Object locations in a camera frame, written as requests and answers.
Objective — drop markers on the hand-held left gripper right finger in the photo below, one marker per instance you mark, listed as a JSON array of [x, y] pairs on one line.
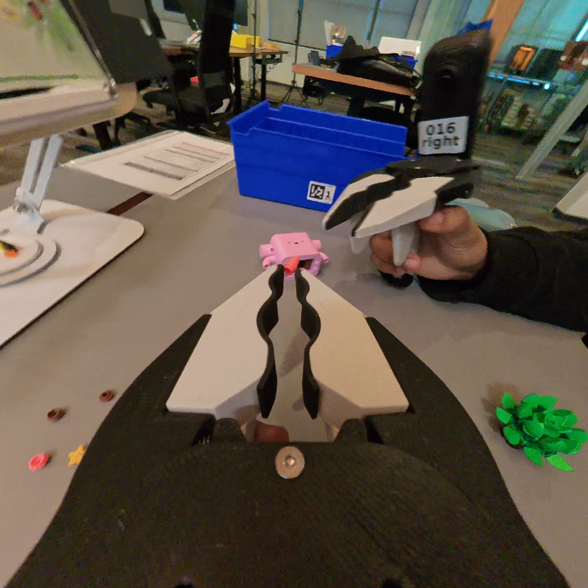
[[353, 367]]

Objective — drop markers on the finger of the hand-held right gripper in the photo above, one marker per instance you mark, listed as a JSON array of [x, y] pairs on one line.
[[351, 195], [404, 206]]

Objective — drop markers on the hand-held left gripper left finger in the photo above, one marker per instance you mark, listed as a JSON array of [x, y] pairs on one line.
[[220, 363]]

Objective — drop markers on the red cone toy piece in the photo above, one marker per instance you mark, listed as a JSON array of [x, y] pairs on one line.
[[290, 266]]

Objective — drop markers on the person's right forearm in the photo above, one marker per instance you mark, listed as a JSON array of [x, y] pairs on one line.
[[537, 271]]

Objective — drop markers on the person's right hand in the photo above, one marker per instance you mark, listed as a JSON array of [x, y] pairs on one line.
[[454, 248]]

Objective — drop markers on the white box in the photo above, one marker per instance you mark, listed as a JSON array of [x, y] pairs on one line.
[[398, 46]]

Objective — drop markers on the pink square toy figure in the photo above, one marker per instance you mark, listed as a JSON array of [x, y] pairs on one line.
[[291, 243]]

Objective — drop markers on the blue plastic bin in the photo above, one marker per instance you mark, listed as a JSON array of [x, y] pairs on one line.
[[285, 156]]

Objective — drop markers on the black bag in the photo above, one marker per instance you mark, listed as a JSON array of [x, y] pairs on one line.
[[376, 64]]

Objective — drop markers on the wooden desk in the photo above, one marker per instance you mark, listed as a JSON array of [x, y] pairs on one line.
[[349, 80], [257, 51]]

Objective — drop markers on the brown round toy piece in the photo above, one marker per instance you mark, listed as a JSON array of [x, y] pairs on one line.
[[108, 395], [56, 414]]

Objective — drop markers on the small blue bin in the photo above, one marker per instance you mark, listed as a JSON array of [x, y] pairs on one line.
[[334, 50]]

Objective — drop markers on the black tripod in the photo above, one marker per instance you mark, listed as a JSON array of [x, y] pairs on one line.
[[298, 55]]

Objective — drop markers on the yellow star toy piece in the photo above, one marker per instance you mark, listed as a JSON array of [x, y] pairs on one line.
[[76, 455]]

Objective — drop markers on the white stand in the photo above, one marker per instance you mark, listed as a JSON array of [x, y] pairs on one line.
[[78, 243]]

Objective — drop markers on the small yellow box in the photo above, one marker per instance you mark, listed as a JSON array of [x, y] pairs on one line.
[[245, 40]]

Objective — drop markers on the black office chair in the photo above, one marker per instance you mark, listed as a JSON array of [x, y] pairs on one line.
[[183, 101]]

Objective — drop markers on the green leafy toy plant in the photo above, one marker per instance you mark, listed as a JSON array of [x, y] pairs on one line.
[[542, 427]]

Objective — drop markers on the printed paper sheets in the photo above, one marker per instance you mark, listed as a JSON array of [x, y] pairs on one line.
[[156, 160]]

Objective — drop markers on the red toy flower piece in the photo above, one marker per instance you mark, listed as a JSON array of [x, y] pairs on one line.
[[39, 461]]

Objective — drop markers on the orange black toy piece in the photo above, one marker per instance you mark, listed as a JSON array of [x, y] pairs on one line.
[[9, 250]]

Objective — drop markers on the tablet screen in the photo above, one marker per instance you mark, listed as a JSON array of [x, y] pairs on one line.
[[41, 50]]

